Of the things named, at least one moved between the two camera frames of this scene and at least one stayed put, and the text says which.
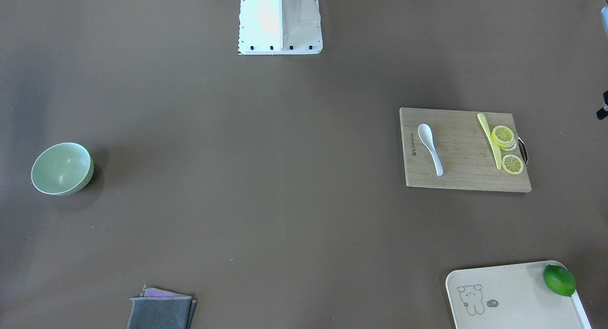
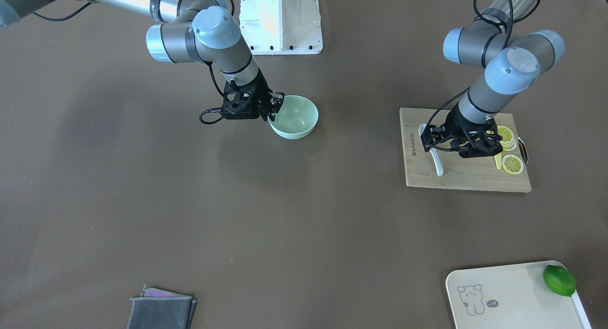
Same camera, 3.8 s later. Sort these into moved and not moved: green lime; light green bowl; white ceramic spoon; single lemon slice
Moved: light green bowl
Not moved: single lemon slice; green lime; white ceramic spoon
